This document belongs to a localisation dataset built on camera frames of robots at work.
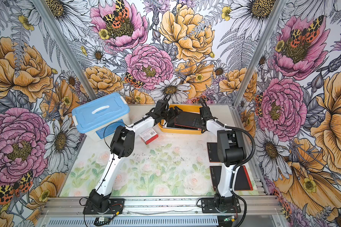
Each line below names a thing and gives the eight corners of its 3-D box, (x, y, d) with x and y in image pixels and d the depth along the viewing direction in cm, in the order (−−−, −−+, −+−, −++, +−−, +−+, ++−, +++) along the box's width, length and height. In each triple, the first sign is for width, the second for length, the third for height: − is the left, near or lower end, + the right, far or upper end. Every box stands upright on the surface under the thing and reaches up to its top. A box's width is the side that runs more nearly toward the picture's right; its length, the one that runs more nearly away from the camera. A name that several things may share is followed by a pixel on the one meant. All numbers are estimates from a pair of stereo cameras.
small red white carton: (146, 144, 100) (145, 141, 96) (140, 137, 104) (139, 134, 100) (158, 137, 104) (157, 134, 100) (152, 130, 108) (151, 126, 104)
